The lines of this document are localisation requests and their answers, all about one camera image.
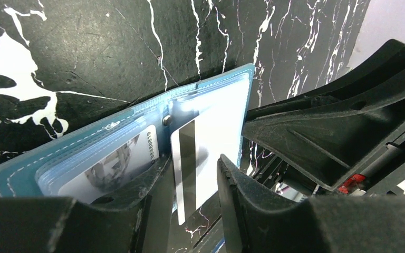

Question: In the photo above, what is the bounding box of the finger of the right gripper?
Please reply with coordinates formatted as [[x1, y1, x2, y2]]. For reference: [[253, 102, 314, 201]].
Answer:
[[243, 93, 405, 191], [246, 39, 405, 121]]

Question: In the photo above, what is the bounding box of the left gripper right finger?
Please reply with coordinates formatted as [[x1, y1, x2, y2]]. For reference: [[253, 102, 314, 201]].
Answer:
[[217, 155, 405, 252]]

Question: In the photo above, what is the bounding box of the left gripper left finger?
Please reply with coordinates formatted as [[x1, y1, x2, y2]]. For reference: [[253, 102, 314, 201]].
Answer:
[[0, 156, 173, 252]]

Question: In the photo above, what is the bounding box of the white striped credit card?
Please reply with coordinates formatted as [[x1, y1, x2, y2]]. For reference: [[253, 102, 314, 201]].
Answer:
[[170, 104, 245, 226]]

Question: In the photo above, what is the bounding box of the blue leather card holder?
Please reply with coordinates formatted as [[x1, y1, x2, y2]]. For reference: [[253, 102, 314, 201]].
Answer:
[[0, 63, 254, 197]]

